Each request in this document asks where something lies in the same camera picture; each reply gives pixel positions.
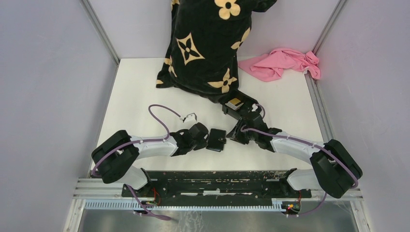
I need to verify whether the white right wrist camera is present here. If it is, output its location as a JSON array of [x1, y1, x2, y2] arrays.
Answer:
[[251, 103, 261, 113]]

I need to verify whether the black plastic bin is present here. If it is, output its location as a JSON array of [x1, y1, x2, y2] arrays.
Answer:
[[219, 89, 259, 120]]

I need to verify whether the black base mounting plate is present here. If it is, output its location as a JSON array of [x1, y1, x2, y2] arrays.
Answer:
[[136, 170, 312, 206]]

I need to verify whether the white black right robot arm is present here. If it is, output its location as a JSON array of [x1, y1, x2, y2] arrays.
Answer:
[[227, 112, 363, 199]]

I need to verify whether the black floral blanket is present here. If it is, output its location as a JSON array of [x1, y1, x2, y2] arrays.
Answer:
[[156, 0, 275, 103]]

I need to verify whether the white slotted cable duct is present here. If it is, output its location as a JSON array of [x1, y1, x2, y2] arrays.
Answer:
[[84, 200, 286, 213]]

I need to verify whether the black leather card holder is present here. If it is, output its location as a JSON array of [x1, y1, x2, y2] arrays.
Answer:
[[206, 128, 226, 152]]

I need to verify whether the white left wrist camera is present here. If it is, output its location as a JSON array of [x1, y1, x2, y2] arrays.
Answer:
[[180, 113, 197, 124]]

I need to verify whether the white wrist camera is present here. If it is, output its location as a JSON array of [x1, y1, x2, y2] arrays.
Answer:
[[180, 113, 197, 124], [251, 103, 261, 113]]

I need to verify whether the stack of cards in bin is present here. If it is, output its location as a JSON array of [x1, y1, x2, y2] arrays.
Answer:
[[225, 98, 243, 111]]

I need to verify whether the pink cloth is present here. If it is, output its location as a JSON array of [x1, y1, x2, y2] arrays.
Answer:
[[238, 48, 322, 82]]

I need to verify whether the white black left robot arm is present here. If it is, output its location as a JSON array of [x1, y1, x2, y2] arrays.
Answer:
[[91, 123, 209, 197]]

